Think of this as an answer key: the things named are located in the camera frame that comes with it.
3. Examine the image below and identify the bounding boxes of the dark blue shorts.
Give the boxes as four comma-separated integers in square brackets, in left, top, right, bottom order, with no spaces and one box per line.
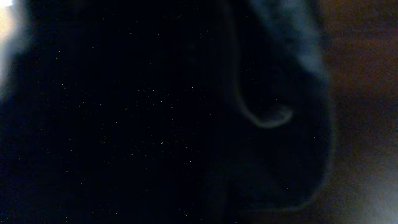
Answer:
[1,1,333,223]

